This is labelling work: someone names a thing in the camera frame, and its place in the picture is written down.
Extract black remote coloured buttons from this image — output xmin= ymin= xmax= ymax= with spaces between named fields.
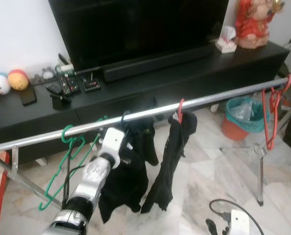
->
xmin=57 ymin=73 xmax=81 ymax=96

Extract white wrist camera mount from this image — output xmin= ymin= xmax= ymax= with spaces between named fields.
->
xmin=101 ymin=127 xmax=129 ymax=169
xmin=231 ymin=210 xmax=253 ymax=235

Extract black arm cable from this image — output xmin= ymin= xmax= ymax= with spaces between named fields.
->
xmin=209 ymin=198 xmax=266 ymax=235
xmin=61 ymin=164 xmax=87 ymax=206

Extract black TV console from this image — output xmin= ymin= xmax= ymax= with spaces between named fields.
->
xmin=0 ymin=41 xmax=291 ymax=165

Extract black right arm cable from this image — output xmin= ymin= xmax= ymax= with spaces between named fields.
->
xmin=209 ymin=198 xmax=266 ymax=235

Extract black soundbar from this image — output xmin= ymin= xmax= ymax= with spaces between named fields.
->
xmin=103 ymin=46 xmax=212 ymax=83

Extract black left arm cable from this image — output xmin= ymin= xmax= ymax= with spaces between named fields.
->
xmin=61 ymin=164 xmax=87 ymax=206

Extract orange round toy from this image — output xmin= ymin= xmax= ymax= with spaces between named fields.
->
xmin=7 ymin=69 xmax=30 ymax=91

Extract red plastic hanger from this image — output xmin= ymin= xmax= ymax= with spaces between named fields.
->
xmin=177 ymin=99 xmax=185 ymax=124
xmin=262 ymin=74 xmax=291 ymax=151

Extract orange bin with green bag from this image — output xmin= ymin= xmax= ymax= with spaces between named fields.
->
xmin=220 ymin=96 xmax=269 ymax=141

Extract black smartphone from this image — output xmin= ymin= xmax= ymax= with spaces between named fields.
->
xmin=20 ymin=86 xmax=37 ymax=106

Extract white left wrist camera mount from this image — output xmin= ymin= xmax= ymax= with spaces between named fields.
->
xmin=101 ymin=127 xmax=129 ymax=169

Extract black flat television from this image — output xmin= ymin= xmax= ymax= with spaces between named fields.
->
xmin=48 ymin=0 xmax=230 ymax=71

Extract dark grey plastic hanger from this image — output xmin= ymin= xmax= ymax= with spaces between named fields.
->
xmin=120 ymin=111 xmax=132 ymax=124

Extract small black display box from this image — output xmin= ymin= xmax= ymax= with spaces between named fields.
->
xmin=83 ymin=74 xmax=101 ymax=93

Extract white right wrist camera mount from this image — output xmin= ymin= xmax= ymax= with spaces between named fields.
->
xmin=231 ymin=210 xmax=253 ymax=235

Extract black shirt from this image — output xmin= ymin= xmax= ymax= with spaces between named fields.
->
xmin=99 ymin=117 xmax=159 ymax=224
xmin=141 ymin=112 xmax=198 ymax=213

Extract white tissue box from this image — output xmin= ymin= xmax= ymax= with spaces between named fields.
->
xmin=215 ymin=27 xmax=239 ymax=53

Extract silver metal clothes rack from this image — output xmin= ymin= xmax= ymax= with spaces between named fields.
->
xmin=0 ymin=73 xmax=291 ymax=206

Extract red robed figurine statue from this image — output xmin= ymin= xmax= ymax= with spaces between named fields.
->
xmin=235 ymin=0 xmax=285 ymax=49

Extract green plastic hanger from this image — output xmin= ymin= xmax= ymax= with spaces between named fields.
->
xmin=38 ymin=116 xmax=109 ymax=211

